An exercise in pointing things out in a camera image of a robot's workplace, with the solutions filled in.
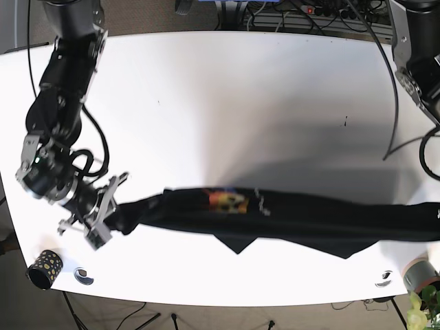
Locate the left metal table grommet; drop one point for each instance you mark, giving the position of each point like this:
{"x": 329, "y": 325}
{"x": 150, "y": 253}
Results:
{"x": 82, "y": 277}

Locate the right metal table grommet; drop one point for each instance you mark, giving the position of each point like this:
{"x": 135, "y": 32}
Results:
{"x": 384, "y": 279}

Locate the grey plant pot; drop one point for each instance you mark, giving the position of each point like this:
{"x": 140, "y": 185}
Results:
{"x": 419, "y": 274}

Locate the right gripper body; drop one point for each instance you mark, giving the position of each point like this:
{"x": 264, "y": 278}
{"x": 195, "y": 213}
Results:
{"x": 89, "y": 207}

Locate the metal table grommet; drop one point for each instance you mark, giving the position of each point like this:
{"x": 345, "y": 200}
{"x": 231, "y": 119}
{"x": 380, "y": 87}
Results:
{"x": 82, "y": 277}
{"x": 384, "y": 279}

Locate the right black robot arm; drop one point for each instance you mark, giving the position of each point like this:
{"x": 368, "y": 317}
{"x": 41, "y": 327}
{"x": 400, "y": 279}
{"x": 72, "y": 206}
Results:
{"x": 49, "y": 168}

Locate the black floral cup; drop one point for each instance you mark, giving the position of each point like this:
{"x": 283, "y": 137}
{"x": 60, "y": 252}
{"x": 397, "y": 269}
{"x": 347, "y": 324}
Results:
{"x": 45, "y": 269}

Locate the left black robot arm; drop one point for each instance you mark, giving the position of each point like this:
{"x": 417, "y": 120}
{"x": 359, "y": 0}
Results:
{"x": 415, "y": 50}

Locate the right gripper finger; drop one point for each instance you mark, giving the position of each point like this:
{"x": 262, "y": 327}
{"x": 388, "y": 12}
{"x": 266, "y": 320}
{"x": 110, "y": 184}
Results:
{"x": 122, "y": 220}

